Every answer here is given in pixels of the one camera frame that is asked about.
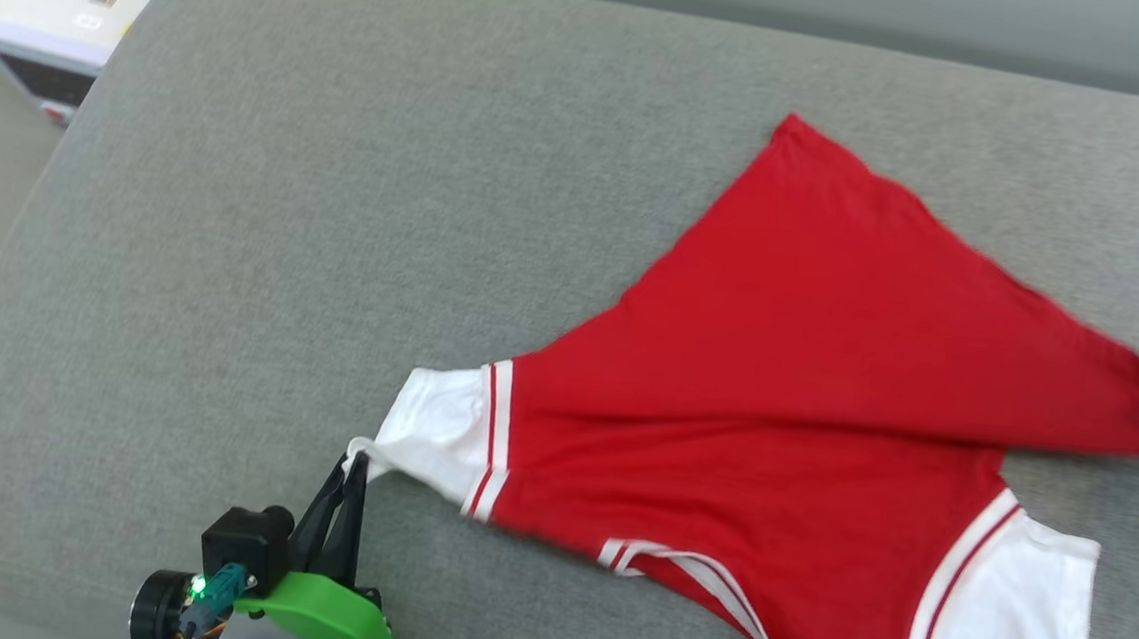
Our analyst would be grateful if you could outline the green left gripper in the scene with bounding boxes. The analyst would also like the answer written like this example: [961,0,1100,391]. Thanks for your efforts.
[231,445,413,639]

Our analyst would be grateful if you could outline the red and white jersey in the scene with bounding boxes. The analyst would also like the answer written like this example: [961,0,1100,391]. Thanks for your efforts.
[335,83,1139,639]

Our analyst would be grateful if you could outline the white box device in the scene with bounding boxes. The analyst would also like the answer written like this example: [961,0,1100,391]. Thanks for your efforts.
[0,0,342,148]

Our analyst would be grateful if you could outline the teal left camera connector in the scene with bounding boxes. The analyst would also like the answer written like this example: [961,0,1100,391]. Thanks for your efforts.
[176,560,248,639]

